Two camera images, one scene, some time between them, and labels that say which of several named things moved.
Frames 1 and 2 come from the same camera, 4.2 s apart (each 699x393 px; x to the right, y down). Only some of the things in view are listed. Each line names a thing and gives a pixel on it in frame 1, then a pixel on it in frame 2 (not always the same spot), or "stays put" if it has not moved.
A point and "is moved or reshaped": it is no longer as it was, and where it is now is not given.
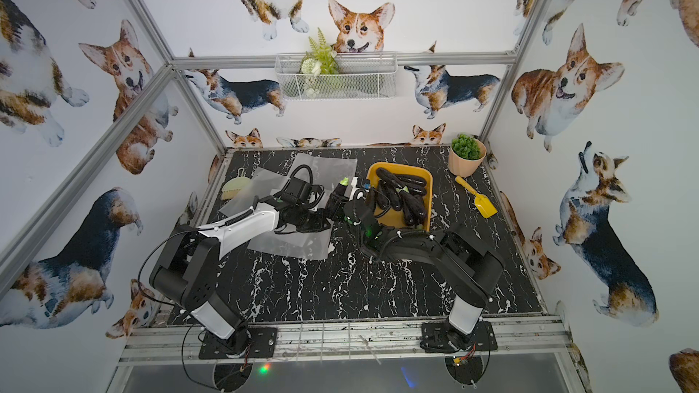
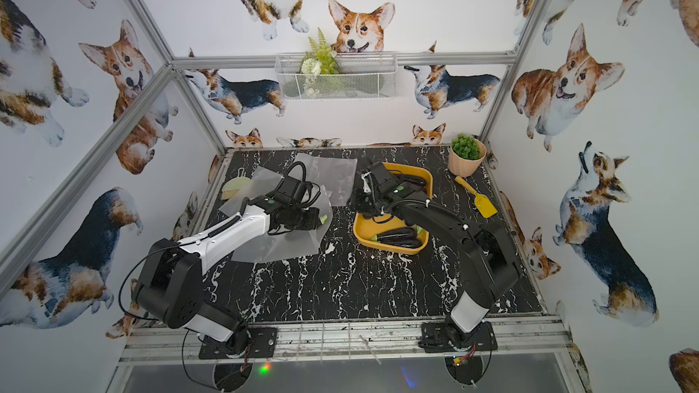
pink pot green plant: [465, 156] stays put
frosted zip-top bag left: [263, 183] stays put
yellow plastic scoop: [481, 201] stays put
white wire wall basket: [359, 76] stays put
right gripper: [345, 206] -> [358, 201]
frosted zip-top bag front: [288, 241] is moved or reshaped
